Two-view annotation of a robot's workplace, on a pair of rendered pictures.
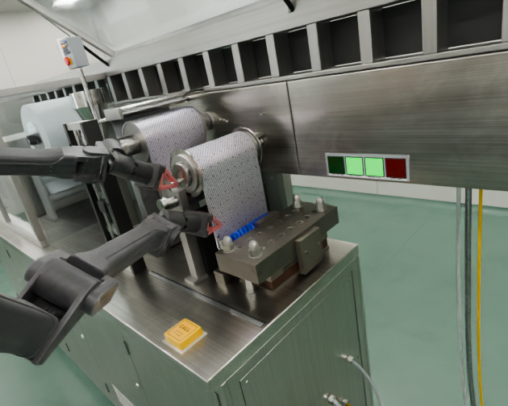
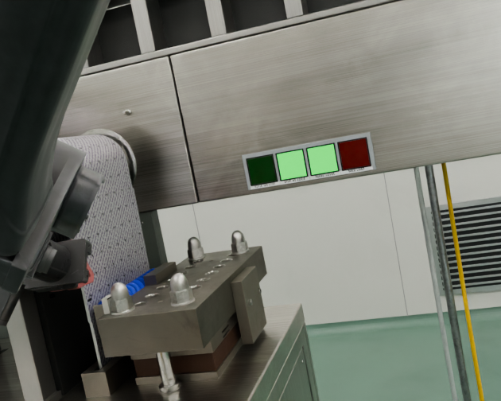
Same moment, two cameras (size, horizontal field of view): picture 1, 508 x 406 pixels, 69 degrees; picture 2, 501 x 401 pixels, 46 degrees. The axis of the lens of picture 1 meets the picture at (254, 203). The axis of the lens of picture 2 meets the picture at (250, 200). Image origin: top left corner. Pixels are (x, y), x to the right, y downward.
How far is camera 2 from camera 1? 0.45 m
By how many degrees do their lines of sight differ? 33
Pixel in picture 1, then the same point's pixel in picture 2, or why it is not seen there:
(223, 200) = (93, 231)
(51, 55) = not seen: outside the picture
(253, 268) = (191, 317)
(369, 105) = (305, 72)
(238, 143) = (102, 145)
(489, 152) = (468, 107)
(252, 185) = (128, 219)
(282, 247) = (219, 289)
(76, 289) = (59, 149)
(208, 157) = not seen: hidden behind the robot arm
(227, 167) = not seen: hidden behind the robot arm
